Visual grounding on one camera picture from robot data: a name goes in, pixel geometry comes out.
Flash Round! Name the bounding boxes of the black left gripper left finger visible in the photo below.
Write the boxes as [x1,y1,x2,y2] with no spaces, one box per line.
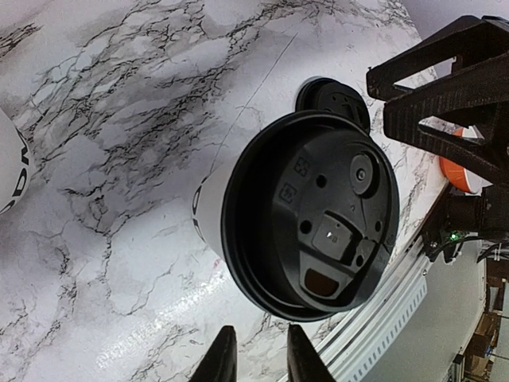
[190,325,237,382]

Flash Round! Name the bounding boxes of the white orange paper cup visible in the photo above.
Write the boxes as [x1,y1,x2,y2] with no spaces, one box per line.
[439,126,492,196]

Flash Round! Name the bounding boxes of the white paper coffee cup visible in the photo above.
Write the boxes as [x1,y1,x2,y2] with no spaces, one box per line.
[192,159,236,259]

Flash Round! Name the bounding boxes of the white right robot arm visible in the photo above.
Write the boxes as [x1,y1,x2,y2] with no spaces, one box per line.
[367,15,508,261]

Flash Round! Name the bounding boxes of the black plastic cup lid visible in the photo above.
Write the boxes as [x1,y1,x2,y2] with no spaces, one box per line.
[220,111,399,322]

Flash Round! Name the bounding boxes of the aluminium front rail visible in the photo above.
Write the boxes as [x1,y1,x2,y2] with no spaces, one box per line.
[313,236,430,381]

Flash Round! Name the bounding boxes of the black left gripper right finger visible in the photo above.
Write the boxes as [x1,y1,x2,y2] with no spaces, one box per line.
[287,325,336,382]

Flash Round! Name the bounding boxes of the stacked white paper cups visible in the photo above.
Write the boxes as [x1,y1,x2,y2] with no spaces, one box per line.
[0,111,34,214]

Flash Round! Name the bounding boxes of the black cup lid stack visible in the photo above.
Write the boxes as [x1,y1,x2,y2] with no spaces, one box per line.
[295,77,371,134]

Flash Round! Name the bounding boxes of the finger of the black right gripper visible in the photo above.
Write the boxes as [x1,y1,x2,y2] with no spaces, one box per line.
[366,15,508,101]
[383,55,509,188]

